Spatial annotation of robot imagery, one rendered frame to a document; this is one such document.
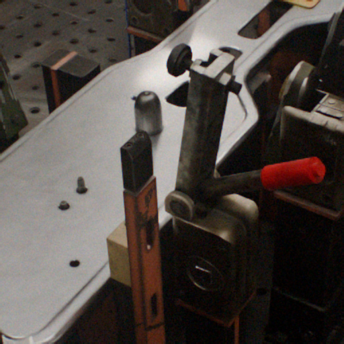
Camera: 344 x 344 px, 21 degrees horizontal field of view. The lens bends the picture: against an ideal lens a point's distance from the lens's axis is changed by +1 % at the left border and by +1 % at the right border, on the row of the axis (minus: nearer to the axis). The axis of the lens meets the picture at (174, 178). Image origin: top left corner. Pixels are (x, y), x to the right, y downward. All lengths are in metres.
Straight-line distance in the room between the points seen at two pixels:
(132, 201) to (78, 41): 1.07
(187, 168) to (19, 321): 0.20
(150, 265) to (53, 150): 0.28
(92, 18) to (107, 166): 0.87
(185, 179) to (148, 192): 0.10
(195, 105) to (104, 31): 1.03
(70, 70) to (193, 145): 0.40
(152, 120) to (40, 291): 0.25
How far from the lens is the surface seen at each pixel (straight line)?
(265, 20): 1.70
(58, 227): 0.92
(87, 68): 1.16
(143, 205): 0.73
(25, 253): 0.90
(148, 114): 1.00
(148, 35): 1.33
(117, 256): 0.82
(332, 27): 1.07
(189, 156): 0.80
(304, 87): 0.93
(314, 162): 0.76
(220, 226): 0.83
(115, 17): 1.83
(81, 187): 0.95
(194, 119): 0.77
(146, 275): 0.78
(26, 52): 1.75
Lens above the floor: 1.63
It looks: 41 degrees down
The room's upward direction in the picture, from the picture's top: 2 degrees counter-clockwise
